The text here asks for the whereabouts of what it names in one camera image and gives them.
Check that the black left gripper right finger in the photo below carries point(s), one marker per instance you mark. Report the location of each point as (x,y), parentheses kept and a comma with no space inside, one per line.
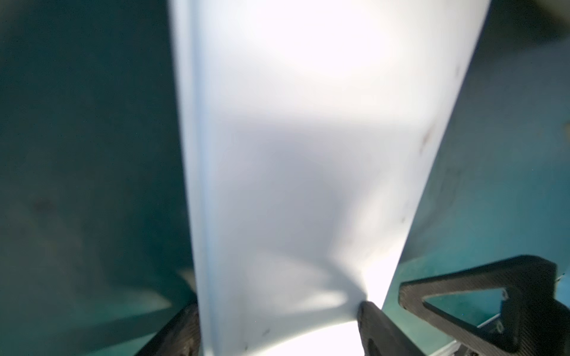
(380,336)

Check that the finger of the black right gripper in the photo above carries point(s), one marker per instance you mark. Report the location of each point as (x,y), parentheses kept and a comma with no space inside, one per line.
(534,323)

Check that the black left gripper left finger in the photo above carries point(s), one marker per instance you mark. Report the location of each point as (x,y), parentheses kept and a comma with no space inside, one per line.
(179,337)

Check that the white rounded pencil case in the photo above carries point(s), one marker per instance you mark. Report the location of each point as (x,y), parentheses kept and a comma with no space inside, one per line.
(309,129)

